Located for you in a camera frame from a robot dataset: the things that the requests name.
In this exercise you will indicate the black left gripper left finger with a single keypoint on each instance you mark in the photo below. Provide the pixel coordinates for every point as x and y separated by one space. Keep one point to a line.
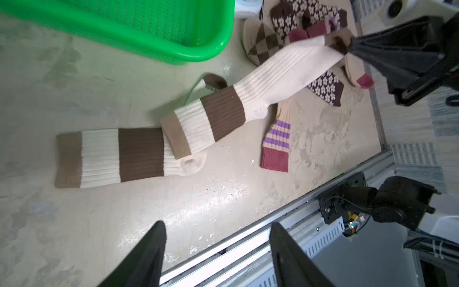
142 266

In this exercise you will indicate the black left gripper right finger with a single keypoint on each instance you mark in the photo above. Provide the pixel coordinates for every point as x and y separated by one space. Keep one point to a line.
292 266

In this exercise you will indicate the cream brown striped sock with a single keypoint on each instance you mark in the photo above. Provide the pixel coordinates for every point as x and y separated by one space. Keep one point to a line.
205 121
93 158

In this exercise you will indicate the beige magenta toe sock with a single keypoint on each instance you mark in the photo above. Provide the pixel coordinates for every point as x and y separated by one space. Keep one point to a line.
356 73

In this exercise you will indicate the brown floral sock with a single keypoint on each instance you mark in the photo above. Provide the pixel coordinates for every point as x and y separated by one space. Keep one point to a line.
313 12
327 86

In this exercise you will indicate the beige purple striped sock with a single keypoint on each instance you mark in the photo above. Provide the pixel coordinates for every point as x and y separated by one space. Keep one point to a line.
276 144

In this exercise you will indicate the brown argyle sock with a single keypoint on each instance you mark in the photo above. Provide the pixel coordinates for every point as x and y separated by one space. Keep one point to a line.
260 42

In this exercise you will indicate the small white alarm clock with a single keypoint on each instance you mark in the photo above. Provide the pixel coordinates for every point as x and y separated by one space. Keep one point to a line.
247 8

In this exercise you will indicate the green plastic basket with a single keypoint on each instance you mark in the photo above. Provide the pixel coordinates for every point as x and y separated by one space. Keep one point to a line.
174 32

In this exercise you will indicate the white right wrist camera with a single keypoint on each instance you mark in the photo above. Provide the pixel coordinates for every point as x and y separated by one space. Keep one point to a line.
398 12

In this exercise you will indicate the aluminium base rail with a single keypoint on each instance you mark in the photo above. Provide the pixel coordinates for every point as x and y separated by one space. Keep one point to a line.
245 259

